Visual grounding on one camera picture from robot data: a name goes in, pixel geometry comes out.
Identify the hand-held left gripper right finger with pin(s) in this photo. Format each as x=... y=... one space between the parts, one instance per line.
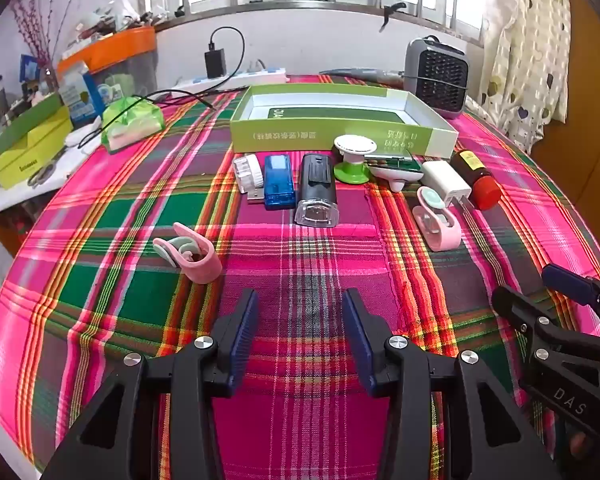
x=357 y=340

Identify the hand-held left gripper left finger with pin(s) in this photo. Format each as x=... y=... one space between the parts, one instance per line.
x=245 y=340

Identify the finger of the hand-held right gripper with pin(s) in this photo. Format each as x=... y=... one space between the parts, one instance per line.
x=510 y=305
x=565 y=277

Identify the pink and mint clip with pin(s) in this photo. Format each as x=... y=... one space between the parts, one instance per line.
x=442 y=237
x=202 y=265

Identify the brown bottle with red cap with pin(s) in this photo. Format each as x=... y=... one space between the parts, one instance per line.
x=482 y=192

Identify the white wall charger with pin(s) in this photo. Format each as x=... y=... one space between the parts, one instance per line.
x=442 y=177

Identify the blue translucent USB tester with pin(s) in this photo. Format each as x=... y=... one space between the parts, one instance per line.
x=280 y=182

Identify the white round USB lamp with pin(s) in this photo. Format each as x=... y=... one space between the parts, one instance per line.
x=250 y=172

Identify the green and white round stand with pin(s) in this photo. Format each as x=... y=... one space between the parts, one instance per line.
x=352 y=172

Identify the black and white disc device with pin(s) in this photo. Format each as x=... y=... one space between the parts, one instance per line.
x=395 y=176

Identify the shiny silver metal case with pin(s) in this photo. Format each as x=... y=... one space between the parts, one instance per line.
x=390 y=160

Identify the pink and green plaid tablecloth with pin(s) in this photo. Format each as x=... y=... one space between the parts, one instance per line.
x=300 y=260

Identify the brown wooden wardrobe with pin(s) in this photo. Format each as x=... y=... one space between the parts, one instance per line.
x=595 y=110

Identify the cream patterned curtain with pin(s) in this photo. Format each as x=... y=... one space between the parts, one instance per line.
x=520 y=60

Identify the grey portable heater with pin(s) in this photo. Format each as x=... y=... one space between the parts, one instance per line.
x=437 y=80

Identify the green tissue pack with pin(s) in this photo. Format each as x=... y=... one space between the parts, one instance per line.
x=130 y=120

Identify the white power strip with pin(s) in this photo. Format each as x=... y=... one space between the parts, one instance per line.
x=260 y=77

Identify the grey scissors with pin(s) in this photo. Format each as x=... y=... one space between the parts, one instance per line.
x=40 y=175

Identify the long grey plastic tool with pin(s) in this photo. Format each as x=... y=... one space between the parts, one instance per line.
x=365 y=76

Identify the black power adapter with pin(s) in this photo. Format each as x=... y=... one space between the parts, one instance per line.
x=215 y=64

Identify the lime green cardboard box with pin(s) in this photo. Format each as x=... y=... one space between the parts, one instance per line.
x=30 y=150

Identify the blue and white carton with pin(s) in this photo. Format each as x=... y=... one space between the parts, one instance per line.
x=80 y=97

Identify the orange and clear storage bin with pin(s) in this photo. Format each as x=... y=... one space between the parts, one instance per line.
x=120 y=45

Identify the pile of desk clutter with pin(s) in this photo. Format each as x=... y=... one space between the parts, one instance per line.
x=105 y=22

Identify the purple flower branches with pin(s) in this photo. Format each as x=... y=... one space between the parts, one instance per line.
x=35 y=35

